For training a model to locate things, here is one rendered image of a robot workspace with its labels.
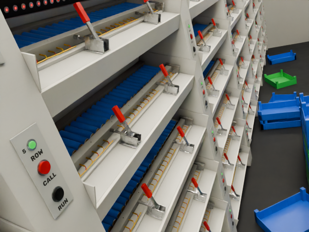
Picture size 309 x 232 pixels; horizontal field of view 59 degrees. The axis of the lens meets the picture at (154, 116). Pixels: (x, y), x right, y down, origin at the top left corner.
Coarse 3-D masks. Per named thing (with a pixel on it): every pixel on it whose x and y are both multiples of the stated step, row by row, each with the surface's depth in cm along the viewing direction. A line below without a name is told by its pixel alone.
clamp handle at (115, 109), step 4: (112, 108) 55; (116, 108) 55; (116, 112) 55; (120, 112) 56; (116, 116) 56; (120, 116) 55; (120, 120) 56; (124, 120) 56; (124, 124) 56; (128, 128) 57; (128, 132) 56
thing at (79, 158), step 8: (160, 72) 86; (168, 72) 89; (152, 80) 80; (160, 80) 83; (144, 88) 75; (152, 88) 78; (136, 96) 71; (144, 96) 74; (128, 104) 67; (136, 104) 69; (128, 112) 66; (112, 120) 61; (104, 128) 58; (96, 136) 55; (104, 136) 57; (88, 144) 53; (96, 144) 54; (80, 152) 51; (88, 152) 52; (96, 152) 53; (72, 160) 49; (80, 160) 50; (80, 176) 48
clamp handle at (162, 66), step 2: (160, 64) 77; (162, 64) 77; (160, 66) 76; (162, 66) 76; (160, 68) 77; (162, 68) 76; (164, 68) 77; (162, 70) 77; (164, 70) 77; (164, 72) 77; (166, 72) 77; (164, 74) 77; (166, 74) 77; (166, 76) 77; (168, 76) 78; (168, 78) 78; (168, 80) 78; (170, 80) 78; (170, 82) 78; (170, 84) 78; (172, 84) 78; (172, 86) 78
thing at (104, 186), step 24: (120, 72) 83; (192, 72) 91; (168, 96) 77; (144, 120) 66; (168, 120) 73; (120, 144) 58; (144, 144) 58; (96, 168) 51; (120, 168) 51; (96, 192) 46; (120, 192) 52
